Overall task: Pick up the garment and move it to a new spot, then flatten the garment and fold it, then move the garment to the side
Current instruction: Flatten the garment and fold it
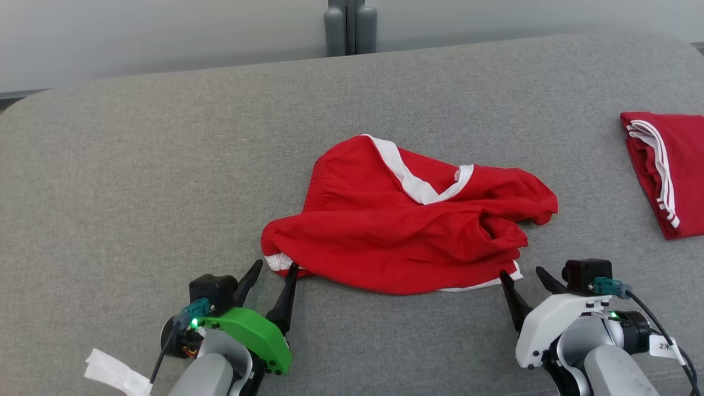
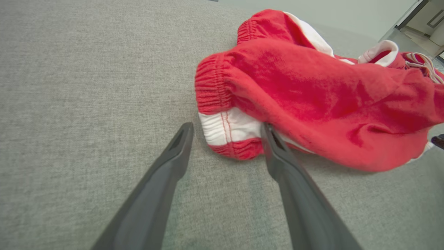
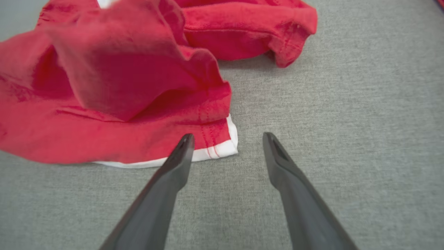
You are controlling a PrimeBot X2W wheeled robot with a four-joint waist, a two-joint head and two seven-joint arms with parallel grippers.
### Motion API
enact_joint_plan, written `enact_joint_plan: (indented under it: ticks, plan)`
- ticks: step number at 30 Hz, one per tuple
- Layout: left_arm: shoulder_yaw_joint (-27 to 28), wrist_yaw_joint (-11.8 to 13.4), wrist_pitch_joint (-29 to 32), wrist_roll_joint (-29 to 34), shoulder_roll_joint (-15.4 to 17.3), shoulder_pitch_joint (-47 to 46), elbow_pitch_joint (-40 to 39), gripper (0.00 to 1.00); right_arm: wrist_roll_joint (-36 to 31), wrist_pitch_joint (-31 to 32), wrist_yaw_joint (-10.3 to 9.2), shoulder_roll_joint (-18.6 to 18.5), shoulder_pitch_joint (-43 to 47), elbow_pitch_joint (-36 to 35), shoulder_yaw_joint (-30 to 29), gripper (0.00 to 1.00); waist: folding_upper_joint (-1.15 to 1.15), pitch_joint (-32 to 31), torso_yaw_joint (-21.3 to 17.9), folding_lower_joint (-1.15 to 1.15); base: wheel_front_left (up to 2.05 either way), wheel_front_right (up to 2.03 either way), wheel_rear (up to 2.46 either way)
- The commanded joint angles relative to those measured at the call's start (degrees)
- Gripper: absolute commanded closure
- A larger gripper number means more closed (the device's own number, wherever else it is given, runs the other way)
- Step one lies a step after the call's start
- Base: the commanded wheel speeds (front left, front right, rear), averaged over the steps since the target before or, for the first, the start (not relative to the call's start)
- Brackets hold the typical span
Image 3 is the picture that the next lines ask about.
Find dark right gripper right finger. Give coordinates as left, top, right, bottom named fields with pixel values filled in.
left=262, top=132, right=360, bottom=250

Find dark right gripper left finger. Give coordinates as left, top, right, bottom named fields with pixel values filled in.
left=99, top=133, right=196, bottom=250

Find red shorts with white stripes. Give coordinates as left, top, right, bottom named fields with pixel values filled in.
left=0, top=0, right=318, bottom=169

